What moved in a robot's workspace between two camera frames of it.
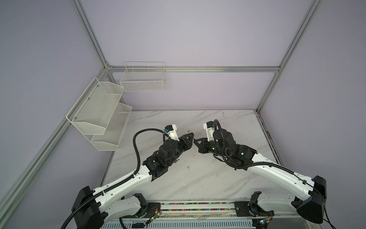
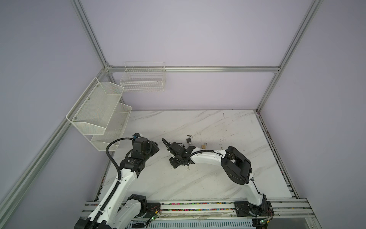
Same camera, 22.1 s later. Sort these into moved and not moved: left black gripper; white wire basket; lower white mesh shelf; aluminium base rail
Moved: left black gripper
Not moved: aluminium base rail; white wire basket; lower white mesh shelf
